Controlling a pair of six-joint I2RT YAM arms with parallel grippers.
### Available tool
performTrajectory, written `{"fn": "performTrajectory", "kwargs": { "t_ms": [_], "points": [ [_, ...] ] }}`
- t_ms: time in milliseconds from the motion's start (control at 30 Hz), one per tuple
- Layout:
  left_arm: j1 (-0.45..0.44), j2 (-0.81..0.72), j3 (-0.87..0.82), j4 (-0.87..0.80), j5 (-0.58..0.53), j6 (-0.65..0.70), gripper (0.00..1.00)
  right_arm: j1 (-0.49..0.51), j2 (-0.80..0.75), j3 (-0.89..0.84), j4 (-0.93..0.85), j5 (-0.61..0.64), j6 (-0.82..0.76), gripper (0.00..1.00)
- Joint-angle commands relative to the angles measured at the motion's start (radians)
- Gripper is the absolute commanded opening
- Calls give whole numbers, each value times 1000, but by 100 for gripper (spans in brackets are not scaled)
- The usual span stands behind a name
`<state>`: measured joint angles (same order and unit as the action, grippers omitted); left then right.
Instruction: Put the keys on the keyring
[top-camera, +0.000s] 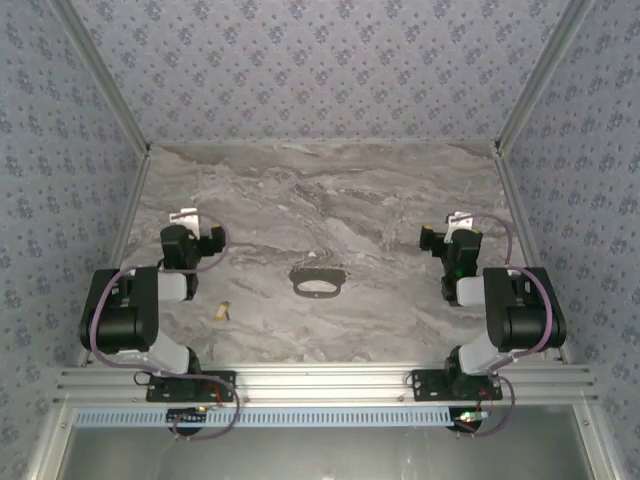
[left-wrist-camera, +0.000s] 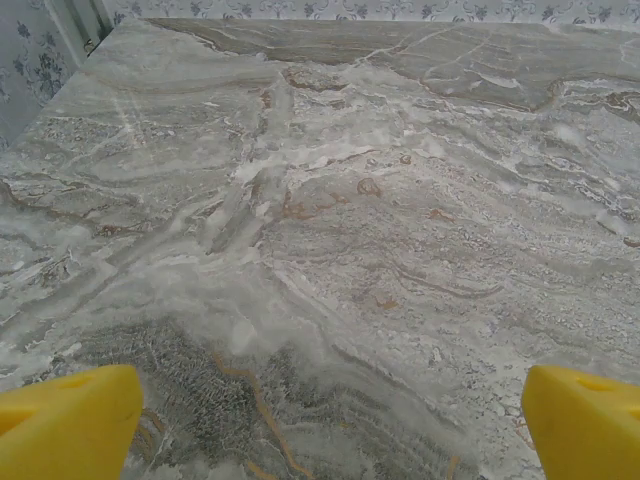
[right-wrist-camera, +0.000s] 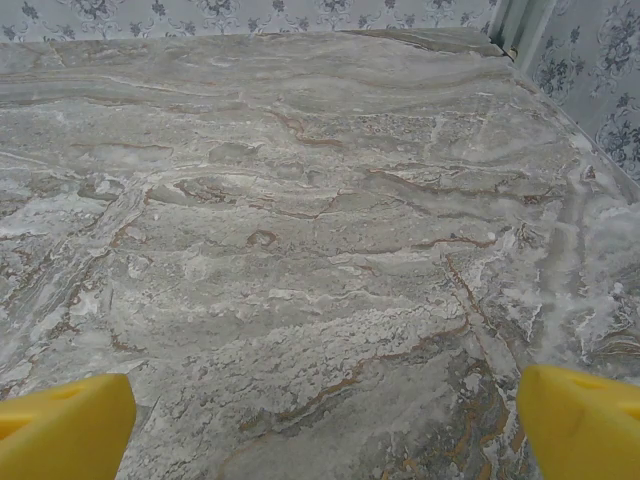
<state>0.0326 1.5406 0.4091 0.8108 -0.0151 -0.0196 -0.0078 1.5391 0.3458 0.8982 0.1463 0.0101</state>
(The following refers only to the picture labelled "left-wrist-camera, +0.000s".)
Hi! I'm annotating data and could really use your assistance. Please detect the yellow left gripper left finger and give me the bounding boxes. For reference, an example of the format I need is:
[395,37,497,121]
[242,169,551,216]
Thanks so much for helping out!
[0,364,144,480]

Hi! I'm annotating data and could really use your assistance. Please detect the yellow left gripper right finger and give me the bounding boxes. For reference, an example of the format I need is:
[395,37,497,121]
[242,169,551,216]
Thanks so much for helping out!
[521,364,640,480]

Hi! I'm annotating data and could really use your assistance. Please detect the aluminium corner post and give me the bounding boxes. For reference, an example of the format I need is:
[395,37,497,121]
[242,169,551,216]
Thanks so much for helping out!
[45,0,115,67]

